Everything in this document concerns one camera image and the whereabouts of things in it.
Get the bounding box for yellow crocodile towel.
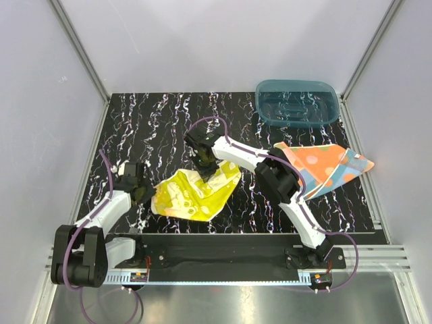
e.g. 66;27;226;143
151;161;241;222

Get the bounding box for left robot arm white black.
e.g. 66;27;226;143
50;162;155;289

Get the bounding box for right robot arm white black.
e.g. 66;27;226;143
184;124;333;268

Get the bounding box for teal transparent plastic bin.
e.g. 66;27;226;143
254;80;340;128

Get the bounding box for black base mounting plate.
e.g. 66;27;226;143
108;233;346;270

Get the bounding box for orange blue dotted towel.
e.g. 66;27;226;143
273;142;375;200

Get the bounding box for slotted cable duct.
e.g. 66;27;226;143
103;269;311;286

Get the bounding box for left aluminium frame post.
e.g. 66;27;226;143
47;0;111;103

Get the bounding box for aluminium frame post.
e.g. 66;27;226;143
340;0;404;103
47;0;111;103

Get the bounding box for aluminium front rail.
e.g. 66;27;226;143
43;244;411;272

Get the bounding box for right aluminium frame post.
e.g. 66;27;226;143
340;0;404;103

